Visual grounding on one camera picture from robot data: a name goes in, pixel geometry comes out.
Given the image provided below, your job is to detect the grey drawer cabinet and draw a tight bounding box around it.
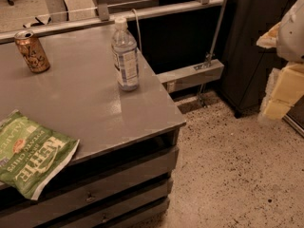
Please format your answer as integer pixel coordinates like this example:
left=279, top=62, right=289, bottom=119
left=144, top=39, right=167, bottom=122
left=0, top=131, right=179, bottom=228

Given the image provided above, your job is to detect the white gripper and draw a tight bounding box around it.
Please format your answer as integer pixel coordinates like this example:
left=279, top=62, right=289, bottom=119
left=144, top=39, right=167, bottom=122
left=256, top=0, right=304, bottom=120

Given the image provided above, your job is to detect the grey cable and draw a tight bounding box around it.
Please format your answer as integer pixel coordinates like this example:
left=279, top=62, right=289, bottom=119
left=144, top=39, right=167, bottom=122
left=131, top=8, right=143, bottom=53

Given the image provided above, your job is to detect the metal rail frame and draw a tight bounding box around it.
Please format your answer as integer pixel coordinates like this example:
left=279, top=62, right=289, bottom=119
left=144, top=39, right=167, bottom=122
left=0, top=11, right=222, bottom=111

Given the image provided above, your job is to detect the orange drink can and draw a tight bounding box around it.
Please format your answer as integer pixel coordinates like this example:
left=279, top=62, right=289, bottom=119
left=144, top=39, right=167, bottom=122
left=14, top=30, right=50, bottom=73

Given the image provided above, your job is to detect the clear plastic water bottle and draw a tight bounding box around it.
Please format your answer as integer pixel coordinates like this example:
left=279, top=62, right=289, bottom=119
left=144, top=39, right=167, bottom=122
left=111, top=17, right=139, bottom=91

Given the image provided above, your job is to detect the dark cabinet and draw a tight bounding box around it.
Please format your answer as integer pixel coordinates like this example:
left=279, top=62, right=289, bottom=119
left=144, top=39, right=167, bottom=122
left=219, top=0, right=295, bottom=118

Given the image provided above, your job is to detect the green chips bag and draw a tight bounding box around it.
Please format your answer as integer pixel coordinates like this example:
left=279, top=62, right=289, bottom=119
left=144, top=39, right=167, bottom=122
left=0, top=110, right=79, bottom=200

